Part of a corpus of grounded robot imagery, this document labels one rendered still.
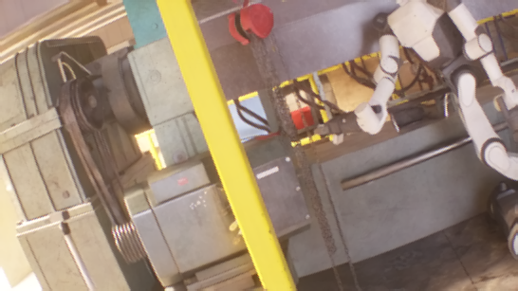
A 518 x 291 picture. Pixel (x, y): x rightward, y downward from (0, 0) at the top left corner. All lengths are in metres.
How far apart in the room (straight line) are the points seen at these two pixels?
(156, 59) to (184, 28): 1.07
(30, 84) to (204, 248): 1.16
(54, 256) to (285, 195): 1.21
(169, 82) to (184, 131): 0.27
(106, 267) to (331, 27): 1.64
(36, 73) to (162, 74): 0.75
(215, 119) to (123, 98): 1.07
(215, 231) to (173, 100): 0.86
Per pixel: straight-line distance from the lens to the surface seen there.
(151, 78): 3.08
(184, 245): 2.50
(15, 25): 2.35
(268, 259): 2.15
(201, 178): 2.45
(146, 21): 3.10
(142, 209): 2.46
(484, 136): 2.53
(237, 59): 2.96
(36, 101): 2.80
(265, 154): 2.53
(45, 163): 2.82
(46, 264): 2.95
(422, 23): 2.33
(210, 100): 2.03
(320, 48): 2.94
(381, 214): 3.06
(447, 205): 3.12
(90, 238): 2.77
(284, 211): 2.54
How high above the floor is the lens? 1.24
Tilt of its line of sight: 8 degrees down
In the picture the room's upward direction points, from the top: 20 degrees counter-clockwise
